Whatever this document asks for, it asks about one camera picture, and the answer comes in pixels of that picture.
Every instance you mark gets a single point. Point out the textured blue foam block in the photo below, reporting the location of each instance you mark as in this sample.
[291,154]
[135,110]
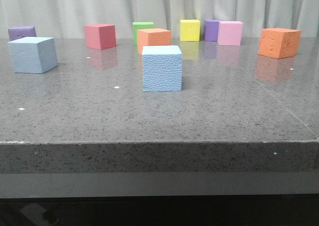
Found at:
[162,68]

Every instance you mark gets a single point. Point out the smooth blue foam block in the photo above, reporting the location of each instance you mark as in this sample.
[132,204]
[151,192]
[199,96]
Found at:
[35,55]

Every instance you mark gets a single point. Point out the textured orange foam block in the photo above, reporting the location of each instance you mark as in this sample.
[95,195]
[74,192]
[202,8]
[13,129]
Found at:
[153,37]

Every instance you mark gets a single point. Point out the yellow foam block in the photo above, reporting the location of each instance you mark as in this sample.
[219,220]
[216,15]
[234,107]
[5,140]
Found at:
[189,30]

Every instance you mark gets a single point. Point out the green foam block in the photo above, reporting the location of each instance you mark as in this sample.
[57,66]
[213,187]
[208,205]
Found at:
[140,25]

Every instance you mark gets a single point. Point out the red foam block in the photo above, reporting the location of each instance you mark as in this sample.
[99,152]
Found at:
[100,36]

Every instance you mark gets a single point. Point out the pink foam block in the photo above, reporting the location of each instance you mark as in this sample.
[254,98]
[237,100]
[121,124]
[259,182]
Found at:
[230,33]

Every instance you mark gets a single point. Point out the dented orange foam block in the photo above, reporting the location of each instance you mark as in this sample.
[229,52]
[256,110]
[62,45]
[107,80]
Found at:
[279,42]

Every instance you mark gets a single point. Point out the grey curtain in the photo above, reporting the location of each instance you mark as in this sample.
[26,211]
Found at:
[66,18]

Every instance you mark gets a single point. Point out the dented purple foam block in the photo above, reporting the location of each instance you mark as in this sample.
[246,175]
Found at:
[18,32]

